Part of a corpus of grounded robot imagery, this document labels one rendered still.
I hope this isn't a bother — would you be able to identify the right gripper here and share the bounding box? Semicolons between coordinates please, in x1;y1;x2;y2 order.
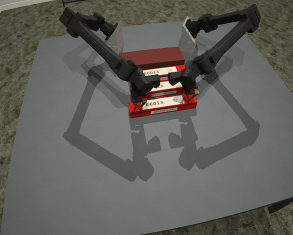
129;82;147;109

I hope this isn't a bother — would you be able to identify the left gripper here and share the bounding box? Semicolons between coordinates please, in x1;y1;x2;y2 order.
182;80;199;101

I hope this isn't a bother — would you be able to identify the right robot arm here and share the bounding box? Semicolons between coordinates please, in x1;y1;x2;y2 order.
59;7;160;94

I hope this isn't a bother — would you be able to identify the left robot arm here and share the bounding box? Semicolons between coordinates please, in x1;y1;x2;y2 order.
168;4;261;86

